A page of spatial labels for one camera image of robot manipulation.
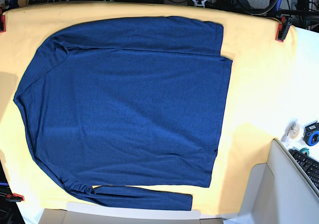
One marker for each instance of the blue long-sleeve shirt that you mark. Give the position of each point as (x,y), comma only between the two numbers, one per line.
(111,107)

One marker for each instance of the yellow table cloth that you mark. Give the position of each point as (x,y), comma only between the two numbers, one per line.
(256,109)

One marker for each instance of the clear tape roll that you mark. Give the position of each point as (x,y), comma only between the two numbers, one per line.
(294,132)

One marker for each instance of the red clamp top right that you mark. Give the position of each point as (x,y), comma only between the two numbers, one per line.
(283,28)

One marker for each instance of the red clamp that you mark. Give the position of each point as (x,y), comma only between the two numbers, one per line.
(2,21)
(14,198)
(283,28)

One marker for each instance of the white cardboard box right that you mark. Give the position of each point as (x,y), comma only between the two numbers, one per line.
(279,192)

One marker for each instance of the green tape roll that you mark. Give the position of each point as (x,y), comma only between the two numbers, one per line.
(305,151)

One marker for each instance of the blue tape measure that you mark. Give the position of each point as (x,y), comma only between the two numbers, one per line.
(311,136)

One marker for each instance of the black keyboard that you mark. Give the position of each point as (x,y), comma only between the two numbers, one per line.
(309,165)

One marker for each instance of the red clamp bottom left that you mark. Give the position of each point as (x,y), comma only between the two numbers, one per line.
(14,198)

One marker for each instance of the red clamp top left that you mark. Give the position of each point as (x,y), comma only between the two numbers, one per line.
(2,21)

